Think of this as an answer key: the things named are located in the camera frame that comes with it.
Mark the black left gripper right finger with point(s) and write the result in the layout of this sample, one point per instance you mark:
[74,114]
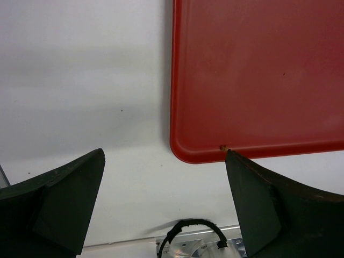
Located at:
[280,217]

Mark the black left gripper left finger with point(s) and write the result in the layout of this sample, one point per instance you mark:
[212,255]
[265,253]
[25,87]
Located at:
[49,215]

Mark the red plastic tray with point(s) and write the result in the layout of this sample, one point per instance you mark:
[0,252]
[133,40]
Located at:
[263,78]

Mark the aluminium table frame rail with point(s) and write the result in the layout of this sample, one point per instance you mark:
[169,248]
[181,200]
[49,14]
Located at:
[4,182]

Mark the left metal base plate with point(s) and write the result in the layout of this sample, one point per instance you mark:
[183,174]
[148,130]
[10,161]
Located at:
[203,244]

